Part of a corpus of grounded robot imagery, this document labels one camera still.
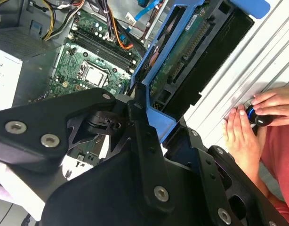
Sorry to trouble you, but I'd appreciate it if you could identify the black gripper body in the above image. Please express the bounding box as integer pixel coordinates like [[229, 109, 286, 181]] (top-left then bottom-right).
[[40, 141, 267, 226]]

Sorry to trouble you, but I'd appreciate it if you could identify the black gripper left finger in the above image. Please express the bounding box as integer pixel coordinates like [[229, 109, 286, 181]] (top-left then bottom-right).
[[0, 81, 176, 214]]

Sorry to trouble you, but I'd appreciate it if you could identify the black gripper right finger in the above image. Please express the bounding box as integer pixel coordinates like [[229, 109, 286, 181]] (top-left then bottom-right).
[[163, 120, 289, 226]]

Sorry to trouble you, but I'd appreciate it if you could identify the round black tool blue ring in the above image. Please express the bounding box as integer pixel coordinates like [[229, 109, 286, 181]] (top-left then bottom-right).
[[244, 103, 274, 129]]

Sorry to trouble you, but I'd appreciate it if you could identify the hard disk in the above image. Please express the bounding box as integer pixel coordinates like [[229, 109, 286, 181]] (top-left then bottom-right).
[[129, 0, 271, 144]]

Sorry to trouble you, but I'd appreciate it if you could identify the blue data wire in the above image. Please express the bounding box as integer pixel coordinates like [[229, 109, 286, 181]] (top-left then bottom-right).
[[125, 0, 164, 33]]

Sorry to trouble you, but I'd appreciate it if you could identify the person's left hand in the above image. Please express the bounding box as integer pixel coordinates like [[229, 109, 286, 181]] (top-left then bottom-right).
[[221, 104, 264, 167]]

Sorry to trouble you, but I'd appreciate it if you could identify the person's right hand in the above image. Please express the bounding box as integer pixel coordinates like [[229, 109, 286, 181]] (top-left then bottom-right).
[[251, 84, 289, 127]]

